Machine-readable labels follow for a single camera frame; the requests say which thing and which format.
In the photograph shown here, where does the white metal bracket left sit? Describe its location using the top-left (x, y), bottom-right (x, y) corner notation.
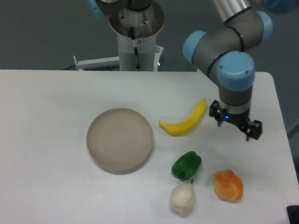
top-left (73, 56), bottom-right (119, 71)

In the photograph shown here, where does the black cable on pedestal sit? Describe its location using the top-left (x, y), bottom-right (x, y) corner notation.
top-left (126, 26), bottom-right (144, 71)

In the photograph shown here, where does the yellow banana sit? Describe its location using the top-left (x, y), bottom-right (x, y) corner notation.
top-left (159, 99), bottom-right (207, 136)

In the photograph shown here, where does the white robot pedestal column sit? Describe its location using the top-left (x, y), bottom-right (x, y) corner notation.
top-left (109, 1), bottom-right (165, 71)

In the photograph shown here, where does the orange knotted bread roll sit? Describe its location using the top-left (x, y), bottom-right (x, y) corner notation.
top-left (213, 169), bottom-right (243, 203)

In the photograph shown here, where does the beige round plate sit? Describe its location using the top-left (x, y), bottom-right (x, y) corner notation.
top-left (86, 108), bottom-right (154, 174)

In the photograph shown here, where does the white pear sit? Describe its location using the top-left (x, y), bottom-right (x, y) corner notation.
top-left (169, 180), bottom-right (196, 217)

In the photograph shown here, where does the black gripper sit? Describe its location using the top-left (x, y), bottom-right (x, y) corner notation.
top-left (209, 100), bottom-right (263, 142)

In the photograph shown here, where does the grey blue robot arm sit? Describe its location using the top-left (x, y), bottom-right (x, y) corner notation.
top-left (85, 0), bottom-right (273, 140)

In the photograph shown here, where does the blue plastic bag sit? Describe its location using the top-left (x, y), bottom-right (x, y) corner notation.
top-left (261, 0), bottom-right (298, 14)

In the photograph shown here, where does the green bell pepper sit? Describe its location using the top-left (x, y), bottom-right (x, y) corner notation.
top-left (171, 151), bottom-right (202, 181)

